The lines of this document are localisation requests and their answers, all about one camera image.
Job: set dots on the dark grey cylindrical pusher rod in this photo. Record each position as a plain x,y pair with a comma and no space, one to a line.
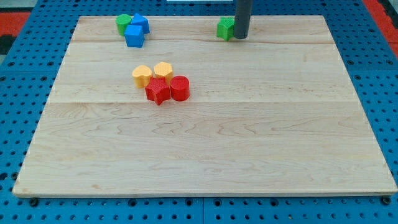
242,18

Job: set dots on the green star block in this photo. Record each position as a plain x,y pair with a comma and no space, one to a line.
225,28

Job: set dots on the red star block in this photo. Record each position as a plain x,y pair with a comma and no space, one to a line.
158,90

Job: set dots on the red cylinder block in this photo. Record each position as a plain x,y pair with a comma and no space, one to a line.
180,88

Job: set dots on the yellow hexagon block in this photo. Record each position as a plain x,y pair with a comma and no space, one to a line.
164,70

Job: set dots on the blue pentagon block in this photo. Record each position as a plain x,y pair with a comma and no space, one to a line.
139,20

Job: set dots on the light wooden board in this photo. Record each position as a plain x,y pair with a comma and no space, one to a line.
273,115

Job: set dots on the blue cube block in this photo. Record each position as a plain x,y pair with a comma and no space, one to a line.
134,36

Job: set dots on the yellow heart block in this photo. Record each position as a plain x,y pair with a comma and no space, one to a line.
141,75

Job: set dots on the green cylinder block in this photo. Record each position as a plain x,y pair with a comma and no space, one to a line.
122,21

